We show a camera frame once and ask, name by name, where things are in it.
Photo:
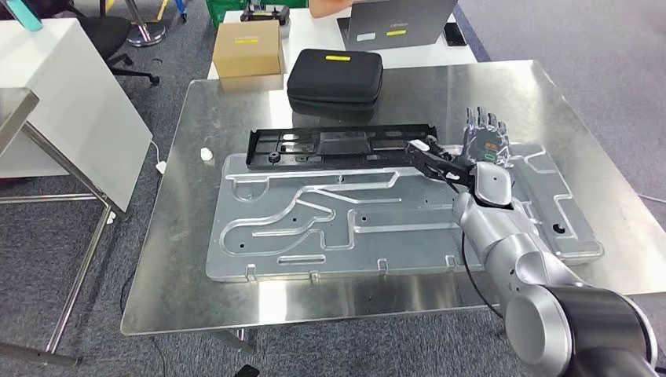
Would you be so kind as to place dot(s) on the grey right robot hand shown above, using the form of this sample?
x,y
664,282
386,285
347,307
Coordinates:
x,y
486,140

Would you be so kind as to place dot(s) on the long black plastic part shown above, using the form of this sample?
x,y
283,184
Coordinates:
x,y
260,151

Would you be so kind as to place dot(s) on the person's forearm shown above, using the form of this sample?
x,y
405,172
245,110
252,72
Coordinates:
x,y
328,6

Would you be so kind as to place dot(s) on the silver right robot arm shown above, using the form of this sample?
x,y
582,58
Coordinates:
x,y
499,239

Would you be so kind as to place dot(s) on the stainless steel workbench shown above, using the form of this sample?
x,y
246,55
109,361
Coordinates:
x,y
171,291

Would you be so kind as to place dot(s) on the black smartphone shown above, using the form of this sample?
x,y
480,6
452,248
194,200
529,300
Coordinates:
x,y
455,34

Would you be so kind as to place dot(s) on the grey laptop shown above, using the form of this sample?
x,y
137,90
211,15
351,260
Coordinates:
x,y
395,21

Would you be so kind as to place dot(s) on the stamped sheet metal panel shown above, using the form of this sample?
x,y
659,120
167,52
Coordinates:
x,y
364,244

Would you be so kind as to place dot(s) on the black zip case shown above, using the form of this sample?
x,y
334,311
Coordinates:
x,y
333,78

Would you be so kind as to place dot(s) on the white desk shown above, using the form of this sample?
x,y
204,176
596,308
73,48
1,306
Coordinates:
x,y
312,36

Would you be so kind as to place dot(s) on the tan cardboard box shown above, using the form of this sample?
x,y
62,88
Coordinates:
x,y
247,54

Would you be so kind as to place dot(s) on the black device on desk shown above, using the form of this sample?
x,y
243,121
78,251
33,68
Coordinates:
x,y
265,13

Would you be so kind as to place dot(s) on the small white object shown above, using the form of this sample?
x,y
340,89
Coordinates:
x,y
206,154

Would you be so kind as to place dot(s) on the green plastic crate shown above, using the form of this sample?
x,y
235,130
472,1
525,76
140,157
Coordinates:
x,y
223,10

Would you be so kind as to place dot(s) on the white power strip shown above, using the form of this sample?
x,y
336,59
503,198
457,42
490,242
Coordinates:
x,y
161,167

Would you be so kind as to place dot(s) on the chrome round stool base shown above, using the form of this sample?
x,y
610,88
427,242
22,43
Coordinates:
x,y
145,32

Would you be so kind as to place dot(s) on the black office chair leg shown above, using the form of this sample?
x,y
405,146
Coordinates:
x,y
135,73

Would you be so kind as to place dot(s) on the black office chair seat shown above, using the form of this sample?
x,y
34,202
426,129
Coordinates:
x,y
104,34

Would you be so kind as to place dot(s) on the white cabinet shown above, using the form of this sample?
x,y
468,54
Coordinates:
x,y
78,104

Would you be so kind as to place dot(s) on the stainless steel side table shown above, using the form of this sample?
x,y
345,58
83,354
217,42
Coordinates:
x,y
15,109

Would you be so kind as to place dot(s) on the teal bottle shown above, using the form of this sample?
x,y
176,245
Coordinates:
x,y
23,13

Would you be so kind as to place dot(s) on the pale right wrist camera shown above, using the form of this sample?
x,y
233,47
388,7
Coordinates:
x,y
419,145

